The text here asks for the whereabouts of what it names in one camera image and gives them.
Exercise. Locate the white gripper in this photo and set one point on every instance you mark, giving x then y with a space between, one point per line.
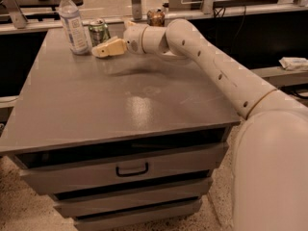
133 37

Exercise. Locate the green soda can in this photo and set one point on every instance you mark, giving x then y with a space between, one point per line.
99 31

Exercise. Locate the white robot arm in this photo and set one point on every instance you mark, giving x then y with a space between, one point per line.
270 153

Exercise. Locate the brown orange soda can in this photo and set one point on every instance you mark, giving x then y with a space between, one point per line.
156 17

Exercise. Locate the clear plastic water bottle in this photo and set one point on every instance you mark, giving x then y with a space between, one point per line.
73 27

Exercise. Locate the grey drawer cabinet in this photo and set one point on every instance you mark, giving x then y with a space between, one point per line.
80 108

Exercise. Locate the top grey drawer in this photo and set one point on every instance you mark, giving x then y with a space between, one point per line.
99 173

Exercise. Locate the grey drawer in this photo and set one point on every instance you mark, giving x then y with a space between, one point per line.
115 201
170 209
99 173

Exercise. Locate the middle grey drawer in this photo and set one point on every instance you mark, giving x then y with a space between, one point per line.
115 201

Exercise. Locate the bottom grey drawer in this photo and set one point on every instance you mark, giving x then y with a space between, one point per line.
170 209

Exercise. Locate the black drawer handle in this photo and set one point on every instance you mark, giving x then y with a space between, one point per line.
130 171

